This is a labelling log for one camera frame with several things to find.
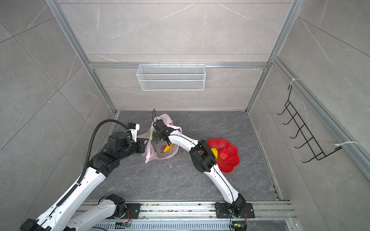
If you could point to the black wire hook rack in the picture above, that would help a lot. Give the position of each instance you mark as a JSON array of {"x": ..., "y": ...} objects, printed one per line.
[{"x": 303, "y": 130}]

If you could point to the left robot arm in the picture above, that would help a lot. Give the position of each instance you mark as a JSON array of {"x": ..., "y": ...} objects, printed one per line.
[{"x": 60, "y": 216}]

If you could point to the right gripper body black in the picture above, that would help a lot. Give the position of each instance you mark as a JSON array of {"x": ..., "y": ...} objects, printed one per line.
[{"x": 158, "y": 136}]

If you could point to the yellow fake banana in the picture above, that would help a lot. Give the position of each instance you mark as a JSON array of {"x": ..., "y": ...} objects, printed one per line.
[{"x": 167, "y": 148}]

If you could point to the yellow fake lemon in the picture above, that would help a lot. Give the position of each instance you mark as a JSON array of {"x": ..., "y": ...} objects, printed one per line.
[{"x": 215, "y": 152}]

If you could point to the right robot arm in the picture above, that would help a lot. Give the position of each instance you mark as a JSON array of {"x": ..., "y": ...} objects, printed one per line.
[{"x": 204, "y": 161}]

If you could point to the pink plastic bag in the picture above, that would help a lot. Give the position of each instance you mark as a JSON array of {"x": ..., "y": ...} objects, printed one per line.
[{"x": 154, "y": 150}]

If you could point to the red fake fruit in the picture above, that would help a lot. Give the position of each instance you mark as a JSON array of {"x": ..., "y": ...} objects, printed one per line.
[{"x": 224, "y": 154}]

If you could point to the red flower-shaped plate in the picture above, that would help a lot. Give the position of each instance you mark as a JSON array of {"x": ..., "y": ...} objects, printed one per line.
[{"x": 226, "y": 166}]

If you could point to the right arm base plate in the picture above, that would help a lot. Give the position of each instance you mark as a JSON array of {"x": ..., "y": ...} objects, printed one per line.
[{"x": 225, "y": 210}]

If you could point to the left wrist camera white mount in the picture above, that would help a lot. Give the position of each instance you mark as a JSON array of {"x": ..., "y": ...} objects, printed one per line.
[{"x": 132, "y": 130}]

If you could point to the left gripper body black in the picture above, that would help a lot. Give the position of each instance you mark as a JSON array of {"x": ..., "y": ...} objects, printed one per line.
[{"x": 139, "y": 148}]

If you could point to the white wire mesh basket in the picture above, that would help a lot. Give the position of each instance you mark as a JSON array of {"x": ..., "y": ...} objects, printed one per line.
[{"x": 168, "y": 77}]

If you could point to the aluminium mounting rail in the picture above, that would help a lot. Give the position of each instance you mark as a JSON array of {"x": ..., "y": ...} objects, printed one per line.
[{"x": 197, "y": 210}]

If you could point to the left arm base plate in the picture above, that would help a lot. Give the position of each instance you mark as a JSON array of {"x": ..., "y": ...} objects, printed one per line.
[{"x": 130, "y": 210}]

